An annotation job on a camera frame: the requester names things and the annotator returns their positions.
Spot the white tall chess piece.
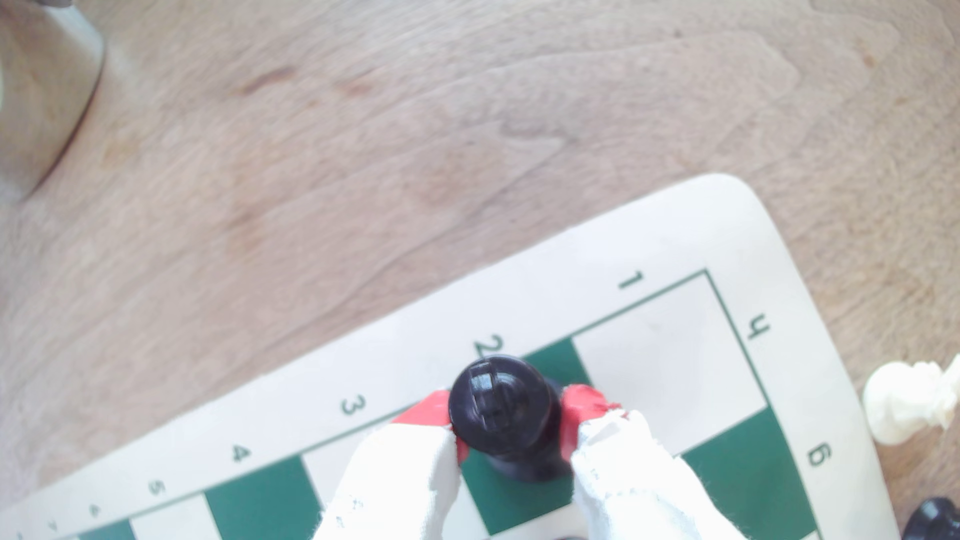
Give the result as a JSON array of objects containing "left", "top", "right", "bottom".
[{"left": 862, "top": 354, "right": 960, "bottom": 447}]

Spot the black knight chess piece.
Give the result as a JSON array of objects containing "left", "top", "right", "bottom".
[{"left": 901, "top": 496, "right": 960, "bottom": 540}]

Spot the black king chess piece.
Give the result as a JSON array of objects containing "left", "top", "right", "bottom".
[{"left": 447, "top": 355, "right": 575, "bottom": 483}]

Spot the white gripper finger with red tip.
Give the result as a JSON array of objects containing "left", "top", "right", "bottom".
[
  {"left": 558, "top": 384, "right": 751, "bottom": 540},
  {"left": 311, "top": 390, "right": 471, "bottom": 540}
]

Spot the green and white chess mat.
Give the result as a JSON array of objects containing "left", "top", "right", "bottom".
[{"left": 0, "top": 174, "right": 901, "bottom": 540}]

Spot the round wooden post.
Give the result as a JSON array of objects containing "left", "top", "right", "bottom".
[{"left": 0, "top": 0, "right": 106, "bottom": 204}]

